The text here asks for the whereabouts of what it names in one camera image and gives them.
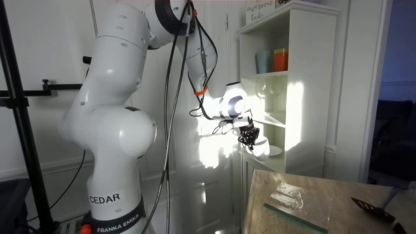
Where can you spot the black tripod stand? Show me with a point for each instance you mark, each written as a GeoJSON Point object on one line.
{"type": "Point", "coordinates": [21, 125]}

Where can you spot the white shelf cabinet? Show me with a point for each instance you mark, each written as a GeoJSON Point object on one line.
{"type": "Point", "coordinates": [310, 86]}

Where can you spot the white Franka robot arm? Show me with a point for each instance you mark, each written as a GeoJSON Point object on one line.
{"type": "Point", "coordinates": [112, 125]}

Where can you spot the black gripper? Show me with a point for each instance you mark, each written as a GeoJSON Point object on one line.
{"type": "Point", "coordinates": [247, 133]}

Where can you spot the white sign with writing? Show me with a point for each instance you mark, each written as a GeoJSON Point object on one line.
{"type": "Point", "coordinates": [260, 11]}

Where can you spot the dark sofa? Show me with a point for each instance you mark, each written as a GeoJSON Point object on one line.
{"type": "Point", "coordinates": [394, 138]}

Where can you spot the clear wine glass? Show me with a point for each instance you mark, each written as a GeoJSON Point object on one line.
{"type": "Point", "coordinates": [265, 89]}

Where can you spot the black spatula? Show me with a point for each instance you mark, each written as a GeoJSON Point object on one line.
{"type": "Point", "coordinates": [372, 210]}

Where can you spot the red stop button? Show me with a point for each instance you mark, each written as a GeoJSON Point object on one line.
{"type": "Point", "coordinates": [86, 229]}

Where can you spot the clear plastic wrapper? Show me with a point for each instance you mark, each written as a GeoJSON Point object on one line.
{"type": "Point", "coordinates": [288, 196]}

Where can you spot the orange plastic cup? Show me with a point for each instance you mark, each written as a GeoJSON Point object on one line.
{"type": "Point", "coordinates": [280, 63]}

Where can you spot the light blue plastic cup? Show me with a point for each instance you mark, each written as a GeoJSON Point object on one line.
{"type": "Point", "coordinates": [263, 62]}

